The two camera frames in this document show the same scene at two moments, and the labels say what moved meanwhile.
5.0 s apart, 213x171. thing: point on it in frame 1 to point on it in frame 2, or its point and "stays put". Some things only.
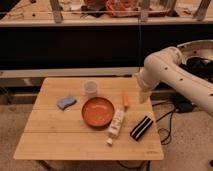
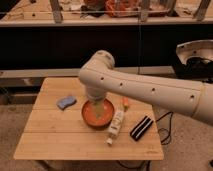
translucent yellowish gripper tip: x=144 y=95 to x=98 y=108
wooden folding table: x=90 y=119 stays put
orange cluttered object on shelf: x=122 y=8 stays put
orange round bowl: x=98 y=111 stays put
